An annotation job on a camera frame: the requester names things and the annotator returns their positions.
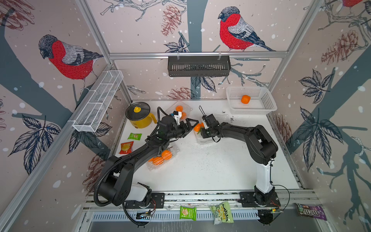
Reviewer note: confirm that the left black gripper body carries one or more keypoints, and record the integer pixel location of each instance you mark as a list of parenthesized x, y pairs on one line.
[(177, 131)]

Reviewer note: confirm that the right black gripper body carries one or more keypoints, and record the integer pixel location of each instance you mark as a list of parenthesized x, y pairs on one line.
[(207, 132)]

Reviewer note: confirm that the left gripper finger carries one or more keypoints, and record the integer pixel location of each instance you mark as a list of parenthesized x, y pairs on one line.
[(177, 115), (189, 125)]

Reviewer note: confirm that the white plastic basket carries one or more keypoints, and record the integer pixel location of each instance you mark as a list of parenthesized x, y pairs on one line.
[(261, 103)]

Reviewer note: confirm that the reddish orange container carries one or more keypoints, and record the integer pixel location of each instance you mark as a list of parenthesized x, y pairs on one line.
[(245, 99)]

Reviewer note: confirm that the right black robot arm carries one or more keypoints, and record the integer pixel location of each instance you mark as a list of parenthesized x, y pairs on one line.
[(262, 149)]

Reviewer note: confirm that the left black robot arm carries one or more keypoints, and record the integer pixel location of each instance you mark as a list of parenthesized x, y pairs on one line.
[(115, 180)]

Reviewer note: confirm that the small green packet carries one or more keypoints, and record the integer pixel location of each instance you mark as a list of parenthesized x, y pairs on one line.
[(135, 136)]

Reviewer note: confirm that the yellow pot with black lid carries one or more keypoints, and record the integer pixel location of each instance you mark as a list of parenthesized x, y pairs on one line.
[(139, 114)]

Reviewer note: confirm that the red snack packet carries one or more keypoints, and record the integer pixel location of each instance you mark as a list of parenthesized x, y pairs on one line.
[(126, 148)]

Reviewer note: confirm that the green snack packet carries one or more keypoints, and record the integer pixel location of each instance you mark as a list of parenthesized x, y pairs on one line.
[(188, 213)]

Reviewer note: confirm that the green white snack bag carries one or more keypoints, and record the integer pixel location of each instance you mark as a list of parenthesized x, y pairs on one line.
[(222, 213)]

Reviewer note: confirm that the purple candy bag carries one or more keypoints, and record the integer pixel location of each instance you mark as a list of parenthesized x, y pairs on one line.
[(316, 212)]

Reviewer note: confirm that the black hanging wire basket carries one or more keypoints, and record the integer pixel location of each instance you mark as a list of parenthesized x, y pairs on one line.
[(199, 66)]

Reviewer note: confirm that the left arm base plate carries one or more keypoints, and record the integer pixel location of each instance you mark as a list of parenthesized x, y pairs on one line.
[(155, 200)]

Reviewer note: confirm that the white wire mesh shelf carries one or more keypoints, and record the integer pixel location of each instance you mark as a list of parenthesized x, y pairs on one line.
[(94, 111)]

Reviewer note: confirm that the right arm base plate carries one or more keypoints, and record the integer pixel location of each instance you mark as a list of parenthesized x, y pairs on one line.
[(252, 199)]

